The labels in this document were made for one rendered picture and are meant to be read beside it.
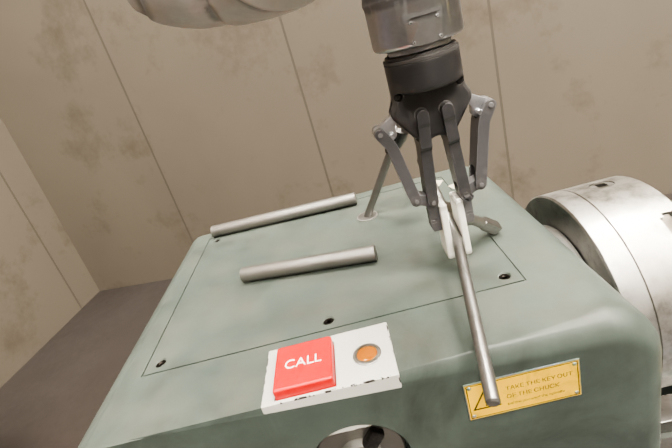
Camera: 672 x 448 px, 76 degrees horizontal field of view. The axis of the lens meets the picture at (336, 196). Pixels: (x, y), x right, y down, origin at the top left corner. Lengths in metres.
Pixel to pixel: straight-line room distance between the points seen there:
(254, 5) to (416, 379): 0.34
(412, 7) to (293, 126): 2.57
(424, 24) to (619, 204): 0.41
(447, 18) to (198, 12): 0.21
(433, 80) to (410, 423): 0.33
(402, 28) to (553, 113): 2.64
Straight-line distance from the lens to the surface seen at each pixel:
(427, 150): 0.47
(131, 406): 0.55
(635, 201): 0.72
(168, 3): 0.33
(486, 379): 0.40
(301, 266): 0.61
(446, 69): 0.43
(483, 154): 0.49
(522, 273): 0.53
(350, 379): 0.44
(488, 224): 0.58
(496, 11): 2.84
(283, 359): 0.48
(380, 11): 0.42
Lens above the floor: 1.56
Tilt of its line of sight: 22 degrees down
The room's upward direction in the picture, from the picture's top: 16 degrees counter-clockwise
